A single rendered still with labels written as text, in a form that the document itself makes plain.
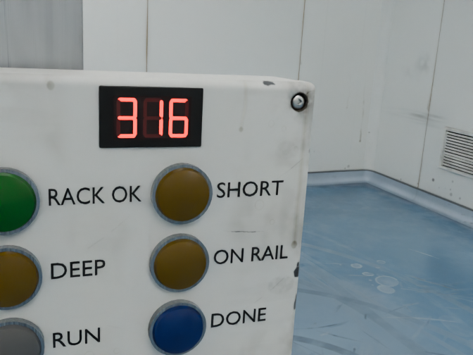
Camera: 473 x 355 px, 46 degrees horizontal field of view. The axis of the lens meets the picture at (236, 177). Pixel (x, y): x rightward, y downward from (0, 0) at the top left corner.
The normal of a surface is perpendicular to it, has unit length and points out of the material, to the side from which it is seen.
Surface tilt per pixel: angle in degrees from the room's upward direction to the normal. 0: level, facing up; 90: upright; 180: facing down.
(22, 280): 89
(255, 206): 90
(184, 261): 87
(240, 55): 90
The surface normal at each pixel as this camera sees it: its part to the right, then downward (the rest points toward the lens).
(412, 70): -0.92, 0.04
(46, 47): 0.33, 0.25
